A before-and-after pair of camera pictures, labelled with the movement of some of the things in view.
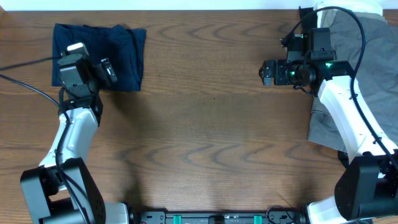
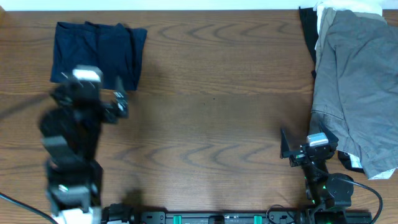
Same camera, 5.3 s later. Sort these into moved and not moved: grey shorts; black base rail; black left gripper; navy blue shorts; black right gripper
Moved: black right gripper; black left gripper
Not moved: navy blue shorts; black base rail; grey shorts
